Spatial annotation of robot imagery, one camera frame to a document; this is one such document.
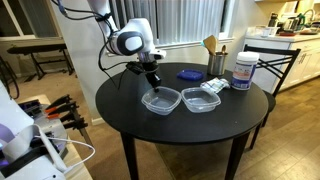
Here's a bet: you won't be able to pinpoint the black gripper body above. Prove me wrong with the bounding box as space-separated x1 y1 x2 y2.
142 59 162 90

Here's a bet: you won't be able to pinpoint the clear plastic bowl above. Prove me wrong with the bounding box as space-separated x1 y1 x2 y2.
179 86 222 114
140 86 183 116

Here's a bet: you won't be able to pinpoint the white robot base unit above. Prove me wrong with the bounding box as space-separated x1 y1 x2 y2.
0 79 69 180

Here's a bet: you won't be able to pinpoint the blue plastic lid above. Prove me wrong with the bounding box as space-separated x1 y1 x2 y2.
176 68 205 82

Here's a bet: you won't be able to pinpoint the round black table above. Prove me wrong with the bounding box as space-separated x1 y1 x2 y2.
95 62 270 180

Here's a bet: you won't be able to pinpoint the checkered dish cloth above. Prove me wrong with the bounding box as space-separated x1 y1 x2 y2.
199 77 232 94

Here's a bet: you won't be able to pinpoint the white vertical window blinds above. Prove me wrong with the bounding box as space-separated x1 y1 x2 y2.
108 0 228 48

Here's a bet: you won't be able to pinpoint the steel utensil holder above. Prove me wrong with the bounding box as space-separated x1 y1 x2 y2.
206 51 229 77

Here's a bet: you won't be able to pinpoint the wooden spatula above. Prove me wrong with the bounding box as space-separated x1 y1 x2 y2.
202 34 219 56

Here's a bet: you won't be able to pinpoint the black bar clamp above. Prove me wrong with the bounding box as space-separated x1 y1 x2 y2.
61 109 94 148

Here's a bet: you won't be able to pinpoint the white wipes canister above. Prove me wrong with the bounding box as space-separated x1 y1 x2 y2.
230 51 261 91

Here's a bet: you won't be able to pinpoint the light wooden cart top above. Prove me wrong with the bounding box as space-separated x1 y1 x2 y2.
18 94 95 180

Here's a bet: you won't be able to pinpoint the black folding bench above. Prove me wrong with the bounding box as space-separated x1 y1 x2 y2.
6 43 76 81

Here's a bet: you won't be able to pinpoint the black metal chair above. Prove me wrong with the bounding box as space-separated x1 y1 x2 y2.
242 43 302 150

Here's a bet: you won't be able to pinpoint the white container on counter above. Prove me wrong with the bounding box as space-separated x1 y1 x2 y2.
261 26 280 38

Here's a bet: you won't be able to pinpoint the black coffee maker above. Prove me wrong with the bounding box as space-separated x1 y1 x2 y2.
267 12 280 29

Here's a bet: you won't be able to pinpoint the white kitchen cabinet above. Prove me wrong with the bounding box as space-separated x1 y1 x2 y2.
242 33 320 94

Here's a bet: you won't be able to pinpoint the silver kitchen appliance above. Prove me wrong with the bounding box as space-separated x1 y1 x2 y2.
280 13 302 34

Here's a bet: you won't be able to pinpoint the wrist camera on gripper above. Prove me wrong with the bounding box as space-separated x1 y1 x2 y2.
125 61 146 76

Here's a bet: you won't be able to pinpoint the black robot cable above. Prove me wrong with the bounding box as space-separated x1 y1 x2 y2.
50 0 131 89

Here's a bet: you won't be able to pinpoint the white cable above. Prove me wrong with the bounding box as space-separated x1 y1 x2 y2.
34 134 97 175

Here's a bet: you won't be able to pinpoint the black clamp orange handle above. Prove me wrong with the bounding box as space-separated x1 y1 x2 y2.
44 101 80 120

